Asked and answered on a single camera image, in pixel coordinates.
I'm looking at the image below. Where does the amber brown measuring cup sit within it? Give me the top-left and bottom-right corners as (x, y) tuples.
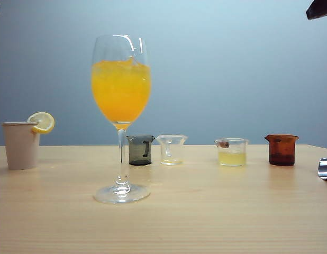
(264, 134), (299, 167)

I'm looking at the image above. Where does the clear cup with orange juice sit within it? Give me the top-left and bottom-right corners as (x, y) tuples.
(156, 134), (188, 166)

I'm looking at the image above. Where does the shiny silver metal object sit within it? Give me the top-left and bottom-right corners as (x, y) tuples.
(317, 157), (327, 182)

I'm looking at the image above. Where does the yellow lemon slice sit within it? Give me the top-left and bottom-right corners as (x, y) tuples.
(27, 112), (56, 134)

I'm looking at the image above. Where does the clear cup with pale juice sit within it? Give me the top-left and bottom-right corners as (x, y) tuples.
(214, 137), (249, 167)

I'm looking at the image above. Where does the clear stemmed wine glass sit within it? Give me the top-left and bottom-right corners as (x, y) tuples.
(89, 34), (153, 204)

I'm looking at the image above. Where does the smoky grey measuring cup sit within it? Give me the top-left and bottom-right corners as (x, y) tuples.
(125, 134), (156, 166)

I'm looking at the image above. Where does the beige paper cup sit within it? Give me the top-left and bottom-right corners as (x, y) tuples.
(1, 121), (41, 170)

